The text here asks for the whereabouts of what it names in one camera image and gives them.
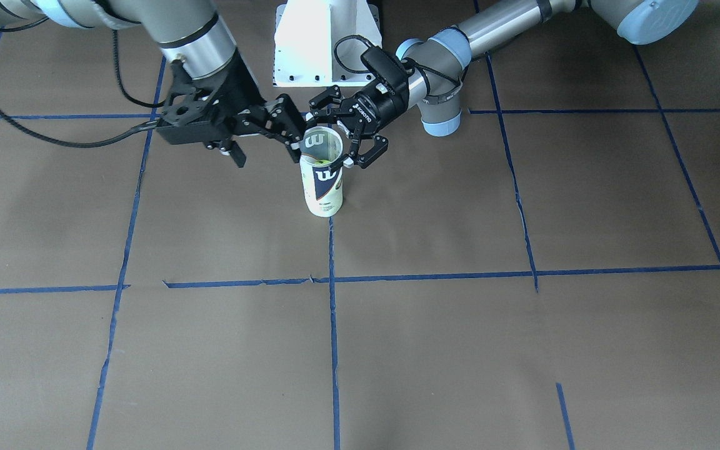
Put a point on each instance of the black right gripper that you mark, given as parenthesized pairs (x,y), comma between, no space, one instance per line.
(239,84)

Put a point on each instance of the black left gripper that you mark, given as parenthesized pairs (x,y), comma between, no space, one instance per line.
(377,105)

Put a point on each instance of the clear tennis ball can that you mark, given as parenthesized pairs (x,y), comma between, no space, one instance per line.
(323,189)

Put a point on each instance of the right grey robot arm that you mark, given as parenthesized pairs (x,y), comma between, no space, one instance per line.
(193,32)

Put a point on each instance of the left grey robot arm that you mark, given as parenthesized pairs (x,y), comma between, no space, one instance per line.
(428,74)

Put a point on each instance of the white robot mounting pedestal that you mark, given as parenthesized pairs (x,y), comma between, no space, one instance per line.
(307,50)

